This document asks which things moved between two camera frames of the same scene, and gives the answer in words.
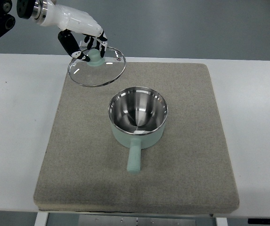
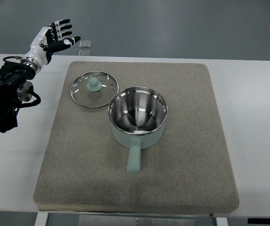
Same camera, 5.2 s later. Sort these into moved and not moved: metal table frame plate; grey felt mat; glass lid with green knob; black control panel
Moved: glass lid with green knob
Not moved: black control panel; metal table frame plate; grey felt mat
